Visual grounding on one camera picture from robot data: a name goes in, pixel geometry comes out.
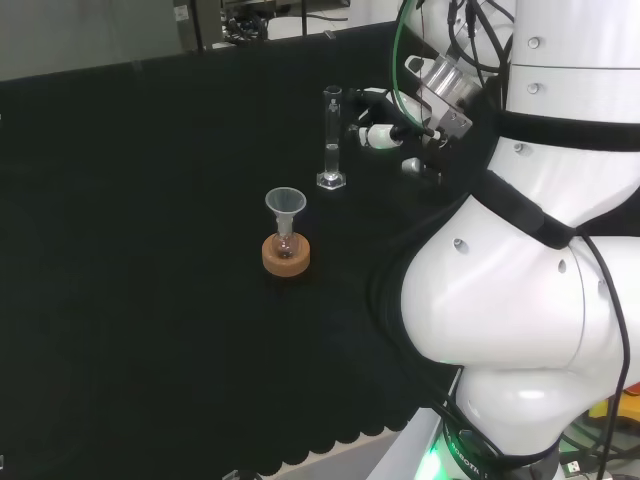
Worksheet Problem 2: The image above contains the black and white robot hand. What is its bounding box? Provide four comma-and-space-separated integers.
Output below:
344, 86, 474, 187

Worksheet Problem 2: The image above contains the clear glass graduated cylinder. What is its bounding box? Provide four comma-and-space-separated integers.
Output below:
315, 85, 348, 192

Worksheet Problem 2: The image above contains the clear plastic funnel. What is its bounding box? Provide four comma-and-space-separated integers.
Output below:
264, 187, 308, 236

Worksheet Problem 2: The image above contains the small round-bottom glass flask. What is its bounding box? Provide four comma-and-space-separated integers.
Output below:
272, 220, 301, 260

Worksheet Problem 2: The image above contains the black bench cloth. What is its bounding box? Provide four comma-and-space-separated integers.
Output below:
0, 22, 506, 476

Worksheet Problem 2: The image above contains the pale grey board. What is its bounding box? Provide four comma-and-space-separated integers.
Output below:
0, 0, 182, 82

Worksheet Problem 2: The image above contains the yellow stop button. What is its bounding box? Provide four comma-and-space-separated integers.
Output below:
588, 384, 640, 431

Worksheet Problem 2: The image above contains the cork ring stand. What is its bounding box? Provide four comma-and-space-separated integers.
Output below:
261, 233, 313, 277

